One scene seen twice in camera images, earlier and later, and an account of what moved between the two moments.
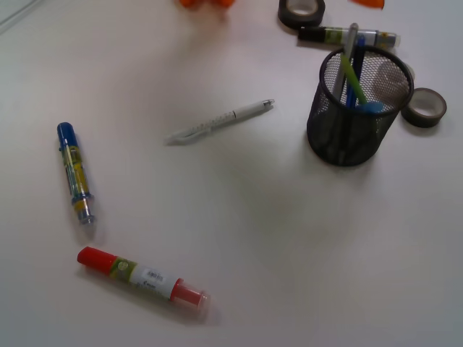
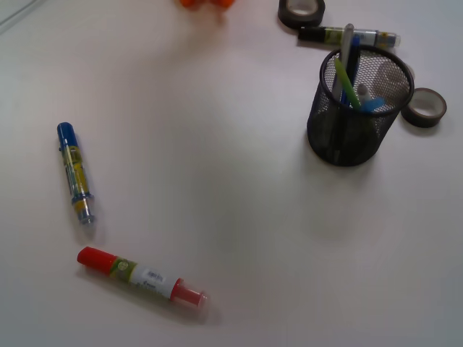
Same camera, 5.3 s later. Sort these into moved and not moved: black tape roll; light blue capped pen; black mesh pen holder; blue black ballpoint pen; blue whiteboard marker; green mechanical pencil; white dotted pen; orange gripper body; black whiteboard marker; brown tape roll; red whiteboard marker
Moved: light blue capped pen; green mechanical pencil; blue black ballpoint pen; white dotted pen
Not moved: black tape roll; red whiteboard marker; black whiteboard marker; black mesh pen holder; brown tape roll; orange gripper body; blue whiteboard marker
